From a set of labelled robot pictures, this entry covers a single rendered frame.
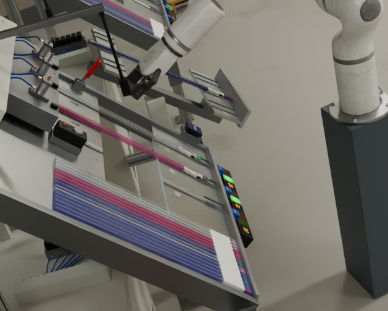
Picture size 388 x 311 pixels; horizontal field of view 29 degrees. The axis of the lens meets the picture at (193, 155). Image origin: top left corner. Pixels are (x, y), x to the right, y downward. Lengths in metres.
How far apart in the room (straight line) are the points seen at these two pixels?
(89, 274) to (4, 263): 0.34
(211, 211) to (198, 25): 0.48
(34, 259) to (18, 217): 0.75
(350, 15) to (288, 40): 2.38
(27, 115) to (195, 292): 0.55
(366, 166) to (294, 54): 2.01
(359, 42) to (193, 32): 0.50
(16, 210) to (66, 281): 0.59
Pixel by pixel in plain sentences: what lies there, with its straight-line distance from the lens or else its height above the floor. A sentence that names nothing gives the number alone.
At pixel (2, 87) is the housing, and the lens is 1.72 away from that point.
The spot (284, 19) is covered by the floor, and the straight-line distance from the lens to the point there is 4.75.
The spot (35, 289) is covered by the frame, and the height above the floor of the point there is 0.66.
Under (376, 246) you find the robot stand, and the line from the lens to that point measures 2.58.
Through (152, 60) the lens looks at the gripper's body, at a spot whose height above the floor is 1.11.
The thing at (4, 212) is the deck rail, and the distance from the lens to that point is 1.53.
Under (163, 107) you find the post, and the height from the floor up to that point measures 0.78.
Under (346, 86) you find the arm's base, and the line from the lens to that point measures 2.28.
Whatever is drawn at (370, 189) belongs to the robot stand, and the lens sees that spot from 2.44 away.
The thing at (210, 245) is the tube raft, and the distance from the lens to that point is 1.81.
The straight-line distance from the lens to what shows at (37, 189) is 1.60.
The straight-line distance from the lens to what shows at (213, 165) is 2.19.
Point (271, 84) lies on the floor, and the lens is 4.06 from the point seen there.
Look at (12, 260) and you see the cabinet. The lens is 2.31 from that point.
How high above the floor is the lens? 1.95
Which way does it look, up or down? 33 degrees down
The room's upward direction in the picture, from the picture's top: 16 degrees counter-clockwise
